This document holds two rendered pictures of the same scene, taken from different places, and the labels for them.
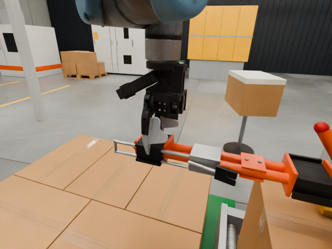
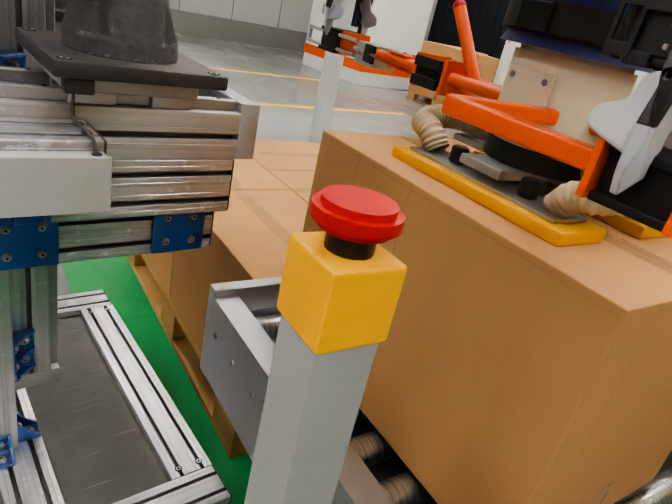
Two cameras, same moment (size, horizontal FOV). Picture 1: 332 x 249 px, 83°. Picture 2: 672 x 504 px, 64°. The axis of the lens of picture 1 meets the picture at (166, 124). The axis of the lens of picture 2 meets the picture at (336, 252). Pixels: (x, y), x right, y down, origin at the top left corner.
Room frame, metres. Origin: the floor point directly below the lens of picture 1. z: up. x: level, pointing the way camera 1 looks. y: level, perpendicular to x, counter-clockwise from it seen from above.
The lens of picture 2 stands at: (-0.60, -0.80, 1.16)
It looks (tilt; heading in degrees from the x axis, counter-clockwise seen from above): 24 degrees down; 35
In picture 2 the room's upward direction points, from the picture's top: 13 degrees clockwise
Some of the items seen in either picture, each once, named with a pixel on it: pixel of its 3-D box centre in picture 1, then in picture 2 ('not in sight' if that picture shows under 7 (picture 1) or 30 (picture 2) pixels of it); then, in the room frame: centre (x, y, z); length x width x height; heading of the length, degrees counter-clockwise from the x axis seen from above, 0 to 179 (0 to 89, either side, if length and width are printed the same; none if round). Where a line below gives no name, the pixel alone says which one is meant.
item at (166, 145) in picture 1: (155, 145); (345, 42); (0.44, 0.03, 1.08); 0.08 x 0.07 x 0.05; 72
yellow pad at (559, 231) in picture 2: not in sight; (489, 178); (0.15, -0.51, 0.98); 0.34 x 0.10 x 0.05; 72
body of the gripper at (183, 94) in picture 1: (165, 90); not in sight; (0.42, 0.00, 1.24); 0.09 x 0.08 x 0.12; 72
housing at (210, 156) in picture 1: (205, 159); (376, 56); (0.39, -0.10, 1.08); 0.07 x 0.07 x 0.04; 72
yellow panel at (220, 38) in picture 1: (218, 45); not in sight; (7.83, -1.91, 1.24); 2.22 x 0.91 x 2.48; 78
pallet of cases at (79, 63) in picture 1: (84, 64); (462, 81); (7.39, 3.15, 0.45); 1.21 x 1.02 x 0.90; 78
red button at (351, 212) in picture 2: not in sight; (354, 224); (-0.29, -0.59, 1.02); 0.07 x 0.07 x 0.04
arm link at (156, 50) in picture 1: (163, 51); not in sight; (0.42, 0.01, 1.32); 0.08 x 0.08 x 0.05
